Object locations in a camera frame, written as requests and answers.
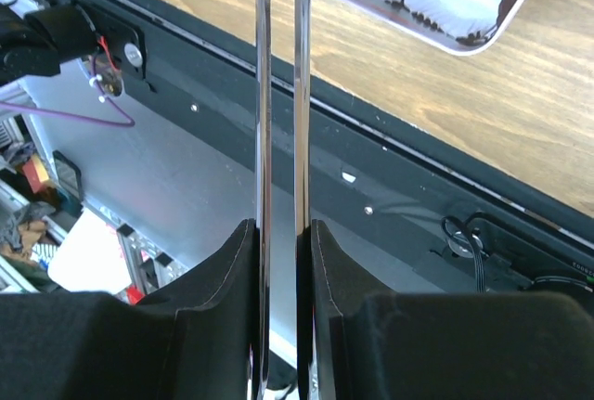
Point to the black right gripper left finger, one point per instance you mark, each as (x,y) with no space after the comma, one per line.
(190,339)

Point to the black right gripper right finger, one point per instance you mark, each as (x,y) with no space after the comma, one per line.
(375,343)

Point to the metal tongs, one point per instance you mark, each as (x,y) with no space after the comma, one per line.
(297,146)

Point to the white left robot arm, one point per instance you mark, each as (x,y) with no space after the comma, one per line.
(40,41)

